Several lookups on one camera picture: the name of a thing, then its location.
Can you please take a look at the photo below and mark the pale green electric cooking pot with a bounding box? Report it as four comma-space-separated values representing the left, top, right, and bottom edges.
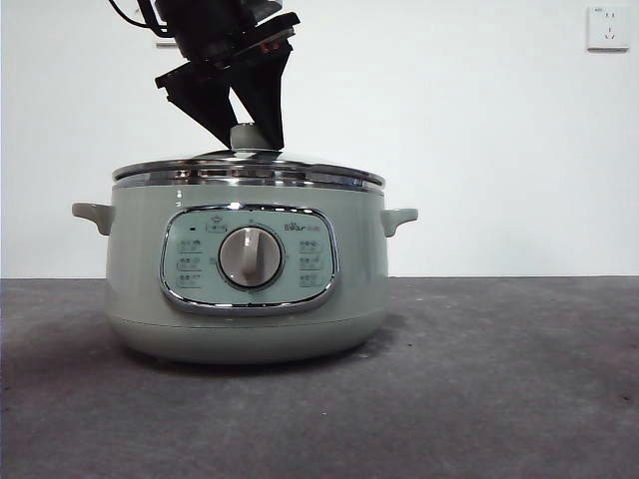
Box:
71, 169, 419, 364

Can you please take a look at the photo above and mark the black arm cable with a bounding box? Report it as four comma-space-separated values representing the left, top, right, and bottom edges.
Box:
107, 0, 174, 37

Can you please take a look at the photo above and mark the glass lid with green knob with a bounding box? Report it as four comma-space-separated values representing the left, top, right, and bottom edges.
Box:
112, 122, 385, 190

